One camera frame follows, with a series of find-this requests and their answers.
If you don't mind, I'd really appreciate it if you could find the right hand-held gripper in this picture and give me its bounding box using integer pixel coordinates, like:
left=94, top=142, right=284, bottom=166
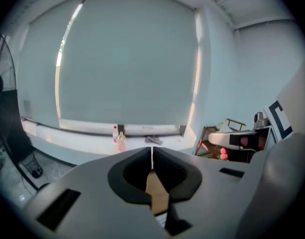
left=208, top=58, right=305, bottom=239

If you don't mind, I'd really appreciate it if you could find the grey cloth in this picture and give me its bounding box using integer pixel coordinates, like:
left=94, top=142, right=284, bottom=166
left=144, top=135, right=164, bottom=145

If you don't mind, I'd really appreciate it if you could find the black panel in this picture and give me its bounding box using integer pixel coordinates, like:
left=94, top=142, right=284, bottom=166
left=0, top=88, right=36, bottom=165

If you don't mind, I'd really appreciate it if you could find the black standing fan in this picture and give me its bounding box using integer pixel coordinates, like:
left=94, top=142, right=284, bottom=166
left=0, top=32, right=43, bottom=181

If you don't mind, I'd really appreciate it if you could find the wooden frame stand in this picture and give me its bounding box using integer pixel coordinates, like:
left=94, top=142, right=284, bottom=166
left=194, top=125, right=224, bottom=157

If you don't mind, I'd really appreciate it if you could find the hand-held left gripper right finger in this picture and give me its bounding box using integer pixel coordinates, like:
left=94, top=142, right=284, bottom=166
left=153, top=147, right=253, bottom=239

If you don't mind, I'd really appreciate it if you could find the narrow grey roller blind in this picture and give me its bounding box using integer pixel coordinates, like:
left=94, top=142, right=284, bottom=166
left=17, top=3, right=80, bottom=129

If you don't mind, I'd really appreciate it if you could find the yellow cap plastic bottle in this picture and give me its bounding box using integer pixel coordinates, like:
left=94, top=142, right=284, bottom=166
left=116, top=131, right=127, bottom=152

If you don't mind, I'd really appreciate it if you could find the large grey roller blind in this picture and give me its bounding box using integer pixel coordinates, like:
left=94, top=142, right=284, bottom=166
left=55, top=0, right=202, bottom=136

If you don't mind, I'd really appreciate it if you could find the wooden handle bar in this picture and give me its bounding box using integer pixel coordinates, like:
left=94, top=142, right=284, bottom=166
left=225, top=118, right=248, bottom=132

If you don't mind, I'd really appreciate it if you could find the wooden table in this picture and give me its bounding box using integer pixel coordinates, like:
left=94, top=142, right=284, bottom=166
left=144, top=170, right=170, bottom=216

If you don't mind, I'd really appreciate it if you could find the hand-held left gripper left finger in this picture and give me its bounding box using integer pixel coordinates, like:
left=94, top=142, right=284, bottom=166
left=22, top=147, right=168, bottom=239

